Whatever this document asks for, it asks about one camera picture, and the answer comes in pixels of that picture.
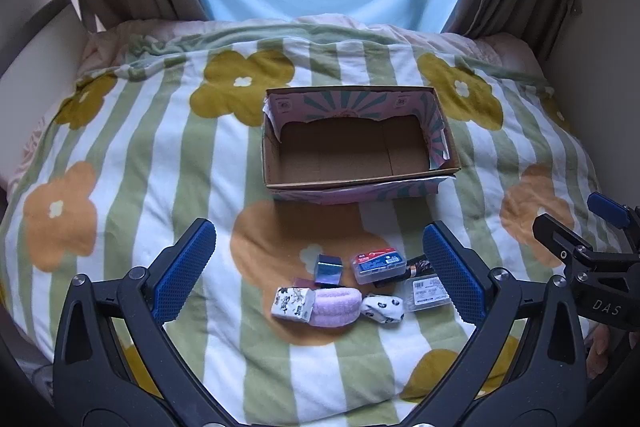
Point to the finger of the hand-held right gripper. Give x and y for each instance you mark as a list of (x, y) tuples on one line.
[(607, 209), (552, 234)]

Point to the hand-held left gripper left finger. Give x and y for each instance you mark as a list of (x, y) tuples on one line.
[(185, 272)]

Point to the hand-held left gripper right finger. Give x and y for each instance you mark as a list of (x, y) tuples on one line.
[(452, 272)]

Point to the dark patterned tube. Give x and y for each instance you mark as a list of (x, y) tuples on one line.
[(417, 268)]

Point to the clear case white label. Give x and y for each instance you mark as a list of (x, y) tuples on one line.
[(425, 294)]

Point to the clear plastic box red-blue label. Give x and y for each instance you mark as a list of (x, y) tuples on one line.
[(377, 264)]

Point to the white printed cloth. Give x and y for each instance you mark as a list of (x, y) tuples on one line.
[(382, 308)]

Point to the white printed tissue packet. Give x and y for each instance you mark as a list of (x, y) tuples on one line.
[(292, 303)]

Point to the iridescent cube box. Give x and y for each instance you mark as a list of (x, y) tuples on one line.
[(328, 271)]

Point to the printed cardboard box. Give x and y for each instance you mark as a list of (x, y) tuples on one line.
[(350, 157)]

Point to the person's right hand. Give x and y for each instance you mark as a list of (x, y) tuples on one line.
[(597, 352)]

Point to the flower printed striped blanket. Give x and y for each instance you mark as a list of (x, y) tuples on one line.
[(165, 167)]

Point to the small maroon item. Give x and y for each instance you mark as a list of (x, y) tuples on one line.
[(302, 283)]

